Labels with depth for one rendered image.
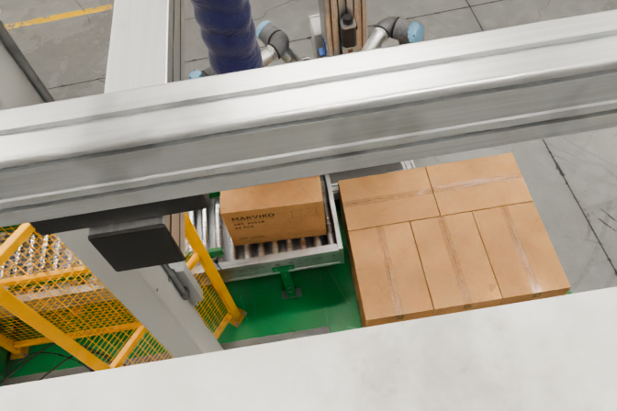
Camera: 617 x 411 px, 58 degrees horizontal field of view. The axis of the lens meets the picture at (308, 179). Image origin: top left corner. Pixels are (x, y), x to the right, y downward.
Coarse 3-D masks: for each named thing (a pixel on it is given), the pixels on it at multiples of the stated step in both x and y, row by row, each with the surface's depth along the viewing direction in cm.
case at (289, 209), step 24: (240, 192) 329; (264, 192) 327; (288, 192) 325; (312, 192) 324; (240, 216) 325; (264, 216) 327; (288, 216) 330; (312, 216) 332; (240, 240) 349; (264, 240) 352
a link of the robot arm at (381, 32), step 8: (392, 16) 298; (376, 24) 298; (384, 24) 295; (392, 24) 294; (376, 32) 295; (384, 32) 295; (368, 40) 293; (376, 40) 292; (384, 40) 300; (368, 48) 290; (376, 48) 292
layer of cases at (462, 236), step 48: (384, 192) 367; (432, 192) 365; (480, 192) 360; (528, 192) 356; (384, 240) 346; (432, 240) 343; (480, 240) 340; (528, 240) 337; (384, 288) 329; (432, 288) 326; (480, 288) 323; (528, 288) 320
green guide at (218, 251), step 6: (186, 252) 344; (210, 252) 343; (216, 252) 346; (222, 252) 347; (186, 258) 346; (66, 276) 344; (78, 276) 347; (90, 276) 349; (42, 282) 347; (48, 282) 348; (54, 282) 349; (66, 282) 350; (6, 288) 341
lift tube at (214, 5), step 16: (192, 0) 216; (208, 0) 211; (224, 0) 212; (240, 0) 217; (208, 16) 218; (224, 16) 218; (240, 16) 222; (208, 32) 227; (224, 32) 225; (240, 32) 227; (208, 48) 235; (224, 48) 230; (240, 48) 232; (256, 48) 244; (224, 64) 239; (240, 64) 239; (256, 64) 246
